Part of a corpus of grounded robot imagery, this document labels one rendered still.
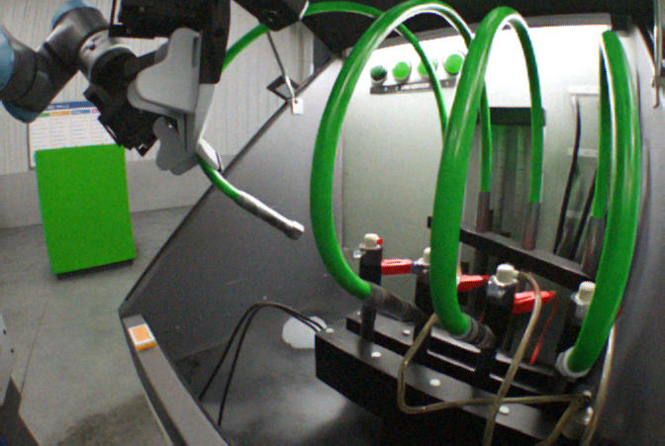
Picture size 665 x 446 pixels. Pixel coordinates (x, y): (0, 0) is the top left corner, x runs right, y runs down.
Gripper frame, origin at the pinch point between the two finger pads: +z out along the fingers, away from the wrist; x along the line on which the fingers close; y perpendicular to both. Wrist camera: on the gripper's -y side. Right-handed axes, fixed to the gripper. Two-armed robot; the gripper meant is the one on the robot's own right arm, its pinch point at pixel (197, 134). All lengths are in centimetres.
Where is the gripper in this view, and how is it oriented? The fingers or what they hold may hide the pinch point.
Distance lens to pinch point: 26.3
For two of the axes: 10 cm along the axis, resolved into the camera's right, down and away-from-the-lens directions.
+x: 7.1, 1.2, -7.0
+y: -7.1, 1.2, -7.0
